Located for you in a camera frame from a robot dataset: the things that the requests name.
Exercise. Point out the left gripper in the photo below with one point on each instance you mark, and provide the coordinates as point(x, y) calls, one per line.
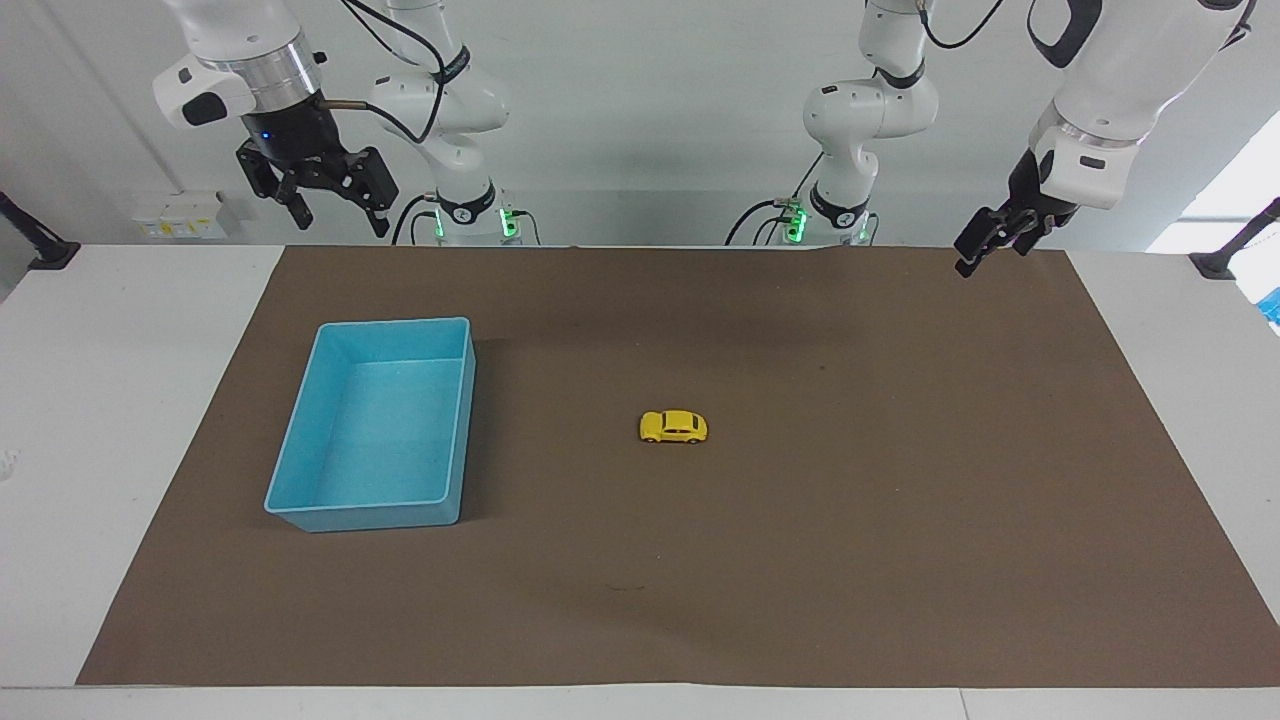
point(1026, 190)

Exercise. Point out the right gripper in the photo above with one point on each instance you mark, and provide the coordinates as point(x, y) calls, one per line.
point(292, 132)

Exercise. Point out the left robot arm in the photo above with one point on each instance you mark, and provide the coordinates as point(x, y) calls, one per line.
point(1120, 80)

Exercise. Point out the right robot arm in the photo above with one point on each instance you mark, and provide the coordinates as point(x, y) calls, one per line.
point(455, 105)

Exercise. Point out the yellow toy beetle car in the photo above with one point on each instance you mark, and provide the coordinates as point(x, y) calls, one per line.
point(673, 427)

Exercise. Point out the black stand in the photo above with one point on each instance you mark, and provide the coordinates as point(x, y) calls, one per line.
point(35, 245)
point(1235, 245)

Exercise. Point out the light blue plastic bin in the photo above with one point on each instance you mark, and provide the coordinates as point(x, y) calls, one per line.
point(385, 430)

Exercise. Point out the blue object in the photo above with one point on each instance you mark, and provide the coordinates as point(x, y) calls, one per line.
point(1272, 308)

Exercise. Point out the white wall socket box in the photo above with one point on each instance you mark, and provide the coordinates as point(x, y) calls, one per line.
point(180, 220)

